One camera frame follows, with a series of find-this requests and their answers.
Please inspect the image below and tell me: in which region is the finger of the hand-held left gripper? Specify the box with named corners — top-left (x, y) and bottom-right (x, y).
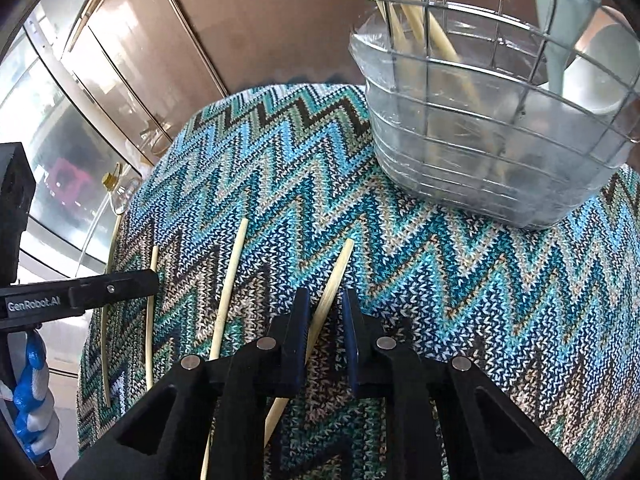
top-left (70, 269), bottom-right (159, 310)

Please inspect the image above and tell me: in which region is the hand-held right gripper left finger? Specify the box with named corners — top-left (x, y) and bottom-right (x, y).
top-left (62, 287), bottom-right (312, 480)

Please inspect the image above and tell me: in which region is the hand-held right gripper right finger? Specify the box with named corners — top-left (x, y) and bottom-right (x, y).
top-left (341, 289), bottom-right (586, 480)

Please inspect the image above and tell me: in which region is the row of bamboo chopsticks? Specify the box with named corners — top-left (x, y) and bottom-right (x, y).
top-left (100, 217), bottom-right (250, 480)

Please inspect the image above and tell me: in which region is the wire utensil holder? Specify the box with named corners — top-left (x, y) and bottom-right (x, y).
top-left (341, 0), bottom-right (640, 176)

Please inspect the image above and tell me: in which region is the person's left hand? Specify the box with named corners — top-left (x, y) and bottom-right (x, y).
top-left (12, 332), bottom-right (57, 453)

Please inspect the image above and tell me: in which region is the pink plastic object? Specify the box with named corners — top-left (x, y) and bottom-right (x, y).
top-left (45, 157), bottom-right (86, 196)

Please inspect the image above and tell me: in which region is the glass sliding door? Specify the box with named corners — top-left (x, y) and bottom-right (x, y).
top-left (0, 10), bottom-right (151, 281)

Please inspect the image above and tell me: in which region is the clear bottle yellow cap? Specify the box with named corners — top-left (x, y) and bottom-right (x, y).
top-left (101, 162), bottom-right (143, 217)

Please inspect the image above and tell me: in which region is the zigzag knitted cloth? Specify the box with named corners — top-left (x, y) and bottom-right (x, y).
top-left (77, 82), bottom-right (640, 480)

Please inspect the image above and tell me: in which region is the clear plastic drip tray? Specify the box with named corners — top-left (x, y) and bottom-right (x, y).
top-left (348, 20), bottom-right (632, 231)

